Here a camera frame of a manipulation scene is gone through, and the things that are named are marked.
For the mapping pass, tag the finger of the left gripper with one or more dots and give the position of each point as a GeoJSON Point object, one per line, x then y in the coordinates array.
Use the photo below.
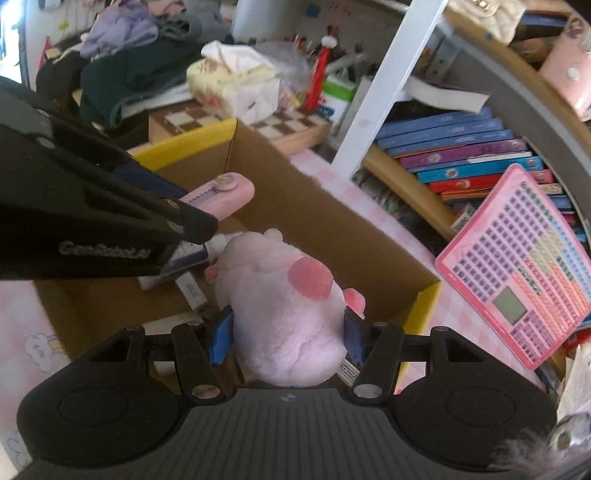
{"type": "Point", "coordinates": [91, 160]}
{"type": "Point", "coordinates": [148, 181]}

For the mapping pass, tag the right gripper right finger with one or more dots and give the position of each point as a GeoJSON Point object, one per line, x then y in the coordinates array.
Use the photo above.
{"type": "Point", "coordinates": [376, 351]}

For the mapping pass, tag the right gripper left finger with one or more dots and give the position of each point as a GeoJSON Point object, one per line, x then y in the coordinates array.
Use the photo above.
{"type": "Point", "coordinates": [197, 349]}

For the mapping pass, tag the pink plush pig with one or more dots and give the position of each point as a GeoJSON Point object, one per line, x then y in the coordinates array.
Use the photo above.
{"type": "Point", "coordinates": [289, 312]}

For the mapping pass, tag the white power adapter box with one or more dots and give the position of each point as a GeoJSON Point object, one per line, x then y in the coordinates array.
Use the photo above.
{"type": "Point", "coordinates": [164, 326]}

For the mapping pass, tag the yellow cardboard box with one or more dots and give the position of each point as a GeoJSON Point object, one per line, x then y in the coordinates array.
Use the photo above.
{"type": "Point", "coordinates": [157, 157]}

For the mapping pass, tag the pile of clothes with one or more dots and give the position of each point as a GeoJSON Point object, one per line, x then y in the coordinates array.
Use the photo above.
{"type": "Point", "coordinates": [134, 54]}

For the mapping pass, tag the floral tissue box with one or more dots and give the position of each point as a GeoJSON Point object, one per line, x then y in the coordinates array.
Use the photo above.
{"type": "Point", "coordinates": [235, 81]}

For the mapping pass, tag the pink checkered tablecloth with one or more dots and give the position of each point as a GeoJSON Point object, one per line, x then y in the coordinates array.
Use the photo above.
{"type": "Point", "coordinates": [46, 324]}

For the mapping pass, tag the pink toy learning tablet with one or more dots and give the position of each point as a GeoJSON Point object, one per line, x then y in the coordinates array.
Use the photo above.
{"type": "Point", "coordinates": [519, 264]}

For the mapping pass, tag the pen holder with pens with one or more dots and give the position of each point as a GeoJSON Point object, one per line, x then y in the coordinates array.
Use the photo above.
{"type": "Point", "coordinates": [333, 83]}

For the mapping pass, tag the row of blue books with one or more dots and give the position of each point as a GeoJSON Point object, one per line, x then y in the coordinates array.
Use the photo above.
{"type": "Point", "coordinates": [462, 155]}

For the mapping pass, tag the white shelf post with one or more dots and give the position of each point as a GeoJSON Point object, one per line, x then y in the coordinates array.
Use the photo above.
{"type": "Point", "coordinates": [395, 70]}

